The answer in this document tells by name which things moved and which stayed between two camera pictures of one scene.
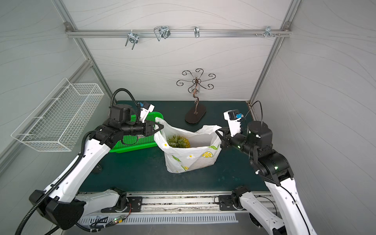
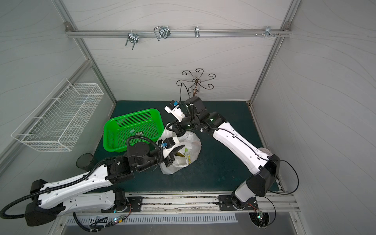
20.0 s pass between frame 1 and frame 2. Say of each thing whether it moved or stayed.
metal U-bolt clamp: stayed
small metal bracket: stayed
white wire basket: stayed
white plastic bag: moved
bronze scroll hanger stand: stayed
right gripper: moved
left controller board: stayed
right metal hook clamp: stayed
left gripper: moved
